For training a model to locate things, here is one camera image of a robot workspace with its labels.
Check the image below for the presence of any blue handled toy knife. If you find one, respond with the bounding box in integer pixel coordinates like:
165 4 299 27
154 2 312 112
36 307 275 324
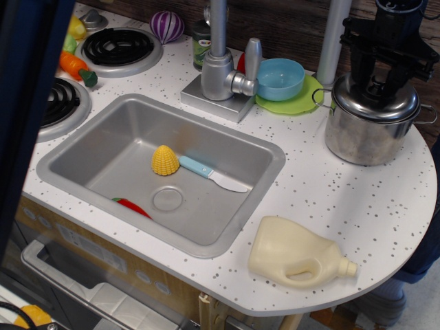
179 155 248 193

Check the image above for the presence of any yellow object with black cable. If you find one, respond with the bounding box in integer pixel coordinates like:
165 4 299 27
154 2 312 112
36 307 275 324
1 302 52 329

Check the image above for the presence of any cream plastic jug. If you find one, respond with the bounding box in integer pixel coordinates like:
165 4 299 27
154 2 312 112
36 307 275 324
247 216 358 289

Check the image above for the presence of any red toy tomato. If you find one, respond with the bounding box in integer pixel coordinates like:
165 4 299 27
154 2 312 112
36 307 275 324
236 53 245 74

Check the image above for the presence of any silver toy faucet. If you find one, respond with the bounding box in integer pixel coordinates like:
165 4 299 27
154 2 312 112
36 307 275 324
181 1 262 123

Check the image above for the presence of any grey stove knob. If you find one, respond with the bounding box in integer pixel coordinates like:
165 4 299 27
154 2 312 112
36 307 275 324
80 10 109 32

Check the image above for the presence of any yellow toy squash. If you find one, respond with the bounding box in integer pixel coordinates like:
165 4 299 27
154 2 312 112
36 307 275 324
67 15 87 40

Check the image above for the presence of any grey toy sink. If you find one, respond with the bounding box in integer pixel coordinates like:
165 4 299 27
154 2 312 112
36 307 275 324
36 94 285 258

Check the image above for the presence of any steel pot lid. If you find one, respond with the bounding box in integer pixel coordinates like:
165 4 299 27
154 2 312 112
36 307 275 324
331 73 420 123

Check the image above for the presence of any light blue plastic bowl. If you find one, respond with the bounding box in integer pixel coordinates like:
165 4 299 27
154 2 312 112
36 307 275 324
256 58 305 101

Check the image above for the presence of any green plastic plate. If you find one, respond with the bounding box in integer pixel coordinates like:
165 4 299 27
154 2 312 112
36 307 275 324
256 75 324 116

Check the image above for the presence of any toy oven door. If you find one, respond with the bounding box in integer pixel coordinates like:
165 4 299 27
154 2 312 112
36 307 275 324
1 239 195 329

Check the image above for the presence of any back right black burner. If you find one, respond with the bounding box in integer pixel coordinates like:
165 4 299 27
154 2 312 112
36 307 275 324
75 27 163 78

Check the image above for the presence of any front left black burner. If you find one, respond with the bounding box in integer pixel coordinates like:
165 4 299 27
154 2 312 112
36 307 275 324
36 78 92 143

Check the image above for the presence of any purple toy onion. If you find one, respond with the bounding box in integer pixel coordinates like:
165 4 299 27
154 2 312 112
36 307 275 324
149 11 185 45

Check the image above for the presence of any black burner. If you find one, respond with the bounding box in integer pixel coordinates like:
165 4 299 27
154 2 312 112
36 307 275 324
75 27 163 78
36 78 92 143

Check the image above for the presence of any red toy chili pepper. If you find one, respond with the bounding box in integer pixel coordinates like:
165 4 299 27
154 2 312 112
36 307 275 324
112 197 152 220

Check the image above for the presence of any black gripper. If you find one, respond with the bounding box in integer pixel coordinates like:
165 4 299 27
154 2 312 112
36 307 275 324
340 17 439 98

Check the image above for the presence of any stainless steel pot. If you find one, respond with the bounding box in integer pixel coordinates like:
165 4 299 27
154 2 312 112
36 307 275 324
323 89 438 166

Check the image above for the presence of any light green toy vegetable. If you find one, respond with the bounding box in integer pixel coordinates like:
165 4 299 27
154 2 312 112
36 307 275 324
63 33 77 55

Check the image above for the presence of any grey vertical post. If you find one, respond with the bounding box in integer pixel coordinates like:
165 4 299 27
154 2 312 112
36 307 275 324
316 0 352 87

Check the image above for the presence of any yellow toy corn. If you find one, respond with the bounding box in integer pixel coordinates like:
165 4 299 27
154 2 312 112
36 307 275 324
151 145 179 176

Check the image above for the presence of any orange toy carrot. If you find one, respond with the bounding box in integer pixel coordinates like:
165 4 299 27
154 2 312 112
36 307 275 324
59 50 98 87

